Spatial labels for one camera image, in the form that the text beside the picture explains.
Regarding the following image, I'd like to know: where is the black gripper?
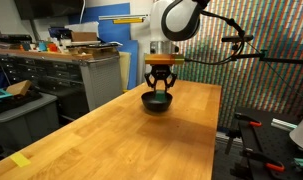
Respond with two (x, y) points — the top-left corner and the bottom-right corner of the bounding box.
(144, 65), (177, 90)

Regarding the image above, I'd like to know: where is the green cube block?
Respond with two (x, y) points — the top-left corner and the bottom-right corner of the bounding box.
(156, 90), (166, 102)

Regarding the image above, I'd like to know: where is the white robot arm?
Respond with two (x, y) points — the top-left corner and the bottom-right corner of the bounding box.
(145, 0), (210, 90)

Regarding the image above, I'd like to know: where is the black bowl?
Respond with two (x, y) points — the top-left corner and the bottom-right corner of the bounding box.
(141, 91), (173, 112)

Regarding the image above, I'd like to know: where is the wooden block on bin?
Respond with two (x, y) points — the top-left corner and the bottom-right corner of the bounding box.
(6, 80), (31, 96)

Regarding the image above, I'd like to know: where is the blue foam board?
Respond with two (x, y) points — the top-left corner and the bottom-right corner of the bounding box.
(82, 3), (138, 89)

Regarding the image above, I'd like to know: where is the grey drawer cabinet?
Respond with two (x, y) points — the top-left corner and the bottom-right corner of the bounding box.
(0, 48), (122, 120)

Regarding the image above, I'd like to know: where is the cardboard box on cabinet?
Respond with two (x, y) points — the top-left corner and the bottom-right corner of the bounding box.
(71, 31), (97, 42)

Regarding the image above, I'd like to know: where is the black optical breadboard table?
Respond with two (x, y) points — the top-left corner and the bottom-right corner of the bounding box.
(230, 107), (303, 180)

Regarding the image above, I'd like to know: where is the grey plastic storage bin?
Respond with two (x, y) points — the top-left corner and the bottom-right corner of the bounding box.
(0, 93), (59, 150)

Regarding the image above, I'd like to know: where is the yellow sticky note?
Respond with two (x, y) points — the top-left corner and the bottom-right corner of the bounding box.
(9, 152), (31, 167)

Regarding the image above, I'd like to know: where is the orange handled clamp upper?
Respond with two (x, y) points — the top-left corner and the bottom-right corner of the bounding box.
(234, 112), (262, 127)

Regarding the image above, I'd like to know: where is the orange handled clamp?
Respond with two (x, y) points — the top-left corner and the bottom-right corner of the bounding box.
(234, 112), (262, 127)
(241, 148), (285, 172)

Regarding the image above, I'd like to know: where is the orange handled clamp lower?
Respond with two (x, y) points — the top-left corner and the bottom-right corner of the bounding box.
(241, 148), (285, 172)

